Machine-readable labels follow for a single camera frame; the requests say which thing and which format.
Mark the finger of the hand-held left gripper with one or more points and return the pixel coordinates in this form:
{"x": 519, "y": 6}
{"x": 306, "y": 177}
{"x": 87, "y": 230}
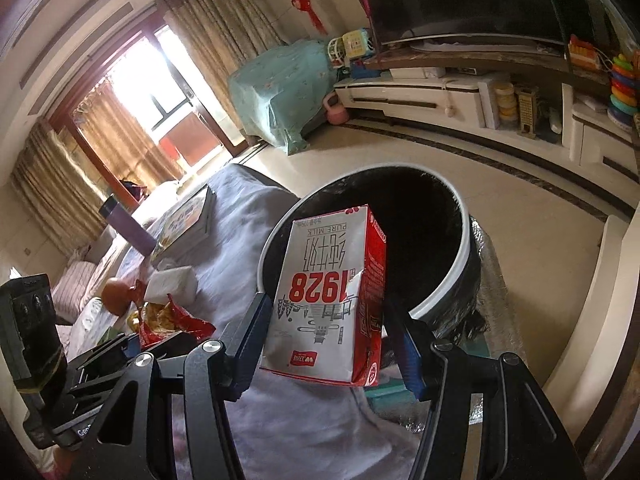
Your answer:
{"x": 172, "y": 346}
{"x": 117, "y": 355}

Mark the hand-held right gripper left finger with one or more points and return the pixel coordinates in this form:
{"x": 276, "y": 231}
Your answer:
{"x": 250, "y": 345}

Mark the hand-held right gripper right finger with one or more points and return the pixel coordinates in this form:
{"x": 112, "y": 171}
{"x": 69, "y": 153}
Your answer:
{"x": 410, "y": 360}

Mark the red snack bag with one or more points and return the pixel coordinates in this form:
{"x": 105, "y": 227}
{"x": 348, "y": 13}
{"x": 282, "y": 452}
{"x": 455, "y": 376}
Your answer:
{"x": 175, "y": 325}

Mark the red and white milk carton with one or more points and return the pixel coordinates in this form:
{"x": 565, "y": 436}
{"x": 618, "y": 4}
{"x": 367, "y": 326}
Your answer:
{"x": 320, "y": 305}

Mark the black bin with white rim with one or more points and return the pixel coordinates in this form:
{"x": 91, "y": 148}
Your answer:
{"x": 425, "y": 220}

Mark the orange fruit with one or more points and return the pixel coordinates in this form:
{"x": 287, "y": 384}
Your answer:
{"x": 117, "y": 296}

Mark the pink striped sofa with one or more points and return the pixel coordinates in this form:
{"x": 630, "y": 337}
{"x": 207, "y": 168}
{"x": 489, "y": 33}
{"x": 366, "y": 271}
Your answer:
{"x": 75, "y": 290}

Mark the white tissue packet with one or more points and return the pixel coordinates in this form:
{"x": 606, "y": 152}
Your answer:
{"x": 170, "y": 285}

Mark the floral tablecloth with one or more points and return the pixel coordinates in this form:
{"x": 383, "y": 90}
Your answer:
{"x": 235, "y": 245}

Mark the purple drink bottle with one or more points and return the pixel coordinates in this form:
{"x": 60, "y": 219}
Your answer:
{"x": 130, "y": 227}

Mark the stack of colourful books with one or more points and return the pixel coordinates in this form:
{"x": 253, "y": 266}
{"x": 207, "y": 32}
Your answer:
{"x": 187, "y": 220}

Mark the beige patterned curtain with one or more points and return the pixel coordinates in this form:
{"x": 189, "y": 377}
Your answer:
{"x": 225, "y": 25}
{"x": 55, "y": 185}
{"x": 125, "y": 130}

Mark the white furniture panel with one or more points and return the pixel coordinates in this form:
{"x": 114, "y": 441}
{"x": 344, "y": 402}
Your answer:
{"x": 600, "y": 310}

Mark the pink kettlebell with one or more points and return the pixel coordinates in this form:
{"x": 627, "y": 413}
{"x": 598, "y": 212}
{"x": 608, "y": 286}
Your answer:
{"x": 336, "y": 112}

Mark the teal furniture cover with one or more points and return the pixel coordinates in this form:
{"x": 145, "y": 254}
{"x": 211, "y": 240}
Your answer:
{"x": 280, "y": 90}

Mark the white television cabinet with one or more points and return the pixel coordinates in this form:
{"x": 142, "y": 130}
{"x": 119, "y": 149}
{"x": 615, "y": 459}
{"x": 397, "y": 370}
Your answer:
{"x": 400, "y": 94}

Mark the stack of yellow containers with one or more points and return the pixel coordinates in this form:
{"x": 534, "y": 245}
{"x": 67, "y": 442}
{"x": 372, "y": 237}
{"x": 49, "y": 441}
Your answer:
{"x": 505, "y": 102}

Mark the metal cheese grater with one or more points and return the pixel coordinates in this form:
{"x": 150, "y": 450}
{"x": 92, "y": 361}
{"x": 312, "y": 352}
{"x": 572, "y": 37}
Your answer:
{"x": 526, "y": 110}

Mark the brown wooden television shelf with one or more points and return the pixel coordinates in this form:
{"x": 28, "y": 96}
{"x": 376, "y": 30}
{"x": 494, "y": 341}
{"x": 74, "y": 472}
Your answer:
{"x": 500, "y": 57}

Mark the green and yellow toy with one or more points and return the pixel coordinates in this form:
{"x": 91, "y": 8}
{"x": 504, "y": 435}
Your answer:
{"x": 352, "y": 45}

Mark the orange toy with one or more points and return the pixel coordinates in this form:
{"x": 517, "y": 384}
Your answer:
{"x": 585, "y": 55}

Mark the black flat television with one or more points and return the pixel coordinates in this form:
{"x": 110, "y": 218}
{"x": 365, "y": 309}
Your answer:
{"x": 450, "y": 0}

